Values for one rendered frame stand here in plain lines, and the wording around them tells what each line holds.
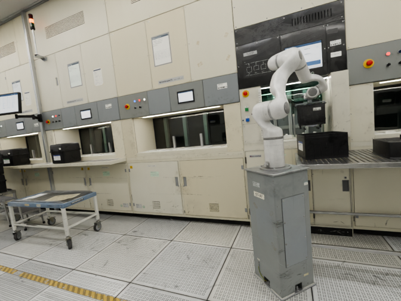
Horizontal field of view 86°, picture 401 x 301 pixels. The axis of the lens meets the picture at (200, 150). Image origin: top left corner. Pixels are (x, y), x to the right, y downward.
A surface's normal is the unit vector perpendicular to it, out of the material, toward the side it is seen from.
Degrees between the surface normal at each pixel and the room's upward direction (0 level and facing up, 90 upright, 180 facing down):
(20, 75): 90
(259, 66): 90
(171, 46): 90
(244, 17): 92
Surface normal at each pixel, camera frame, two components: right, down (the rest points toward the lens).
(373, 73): -0.38, 0.12
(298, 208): 0.38, 0.04
